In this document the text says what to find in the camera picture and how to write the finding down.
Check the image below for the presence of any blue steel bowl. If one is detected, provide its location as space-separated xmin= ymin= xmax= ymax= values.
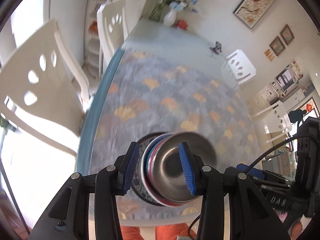
xmin=145 ymin=132 xmax=217 ymax=203

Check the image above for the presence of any blue floral plate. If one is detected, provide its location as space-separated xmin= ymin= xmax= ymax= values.
xmin=131 ymin=132 xmax=164 ymax=206

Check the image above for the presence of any blue table cloth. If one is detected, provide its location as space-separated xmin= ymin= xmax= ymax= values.
xmin=75 ymin=48 xmax=125 ymax=176

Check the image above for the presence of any white chair near right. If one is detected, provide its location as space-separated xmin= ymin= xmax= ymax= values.
xmin=252 ymin=101 xmax=291 ymax=144

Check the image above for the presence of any fan pattern table mat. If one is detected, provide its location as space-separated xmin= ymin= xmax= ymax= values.
xmin=89 ymin=48 xmax=263 ymax=221

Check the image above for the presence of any white chair far right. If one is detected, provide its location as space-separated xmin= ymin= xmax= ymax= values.
xmin=226 ymin=49 xmax=256 ymax=85

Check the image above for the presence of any black phone stand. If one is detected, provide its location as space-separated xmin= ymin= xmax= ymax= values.
xmin=209 ymin=41 xmax=222 ymax=55

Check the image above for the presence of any white chair near left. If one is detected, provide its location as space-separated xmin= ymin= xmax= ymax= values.
xmin=1 ymin=18 xmax=91 ymax=157

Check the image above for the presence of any lower small framed picture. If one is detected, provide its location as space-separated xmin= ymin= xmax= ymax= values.
xmin=269 ymin=36 xmax=285 ymax=56

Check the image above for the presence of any small framed picture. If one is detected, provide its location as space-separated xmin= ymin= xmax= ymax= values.
xmin=269 ymin=36 xmax=285 ymax=56
xmin=280 ymin=24 xmax=295 ymax=46

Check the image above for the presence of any upper small framed picture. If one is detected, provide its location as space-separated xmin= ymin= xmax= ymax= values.
xmin=280 ymin=24 xmax=295 ymax=46

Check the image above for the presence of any red lidded sugar bowl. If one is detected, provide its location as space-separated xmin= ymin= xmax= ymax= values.
xmin=176 ymin=20 xmax=189 ymax=31

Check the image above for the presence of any white ribbed vase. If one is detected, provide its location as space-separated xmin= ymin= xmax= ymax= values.
xmin=163 ymin=9 xmax=177 ymax=27

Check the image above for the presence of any large framed picture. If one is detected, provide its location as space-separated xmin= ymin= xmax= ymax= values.
xmin=233 ymin=0 xmax=276 ymax=29

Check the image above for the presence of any black cable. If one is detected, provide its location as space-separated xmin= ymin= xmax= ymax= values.
xmin=187 ymin=135 xmax=320 ymax=240

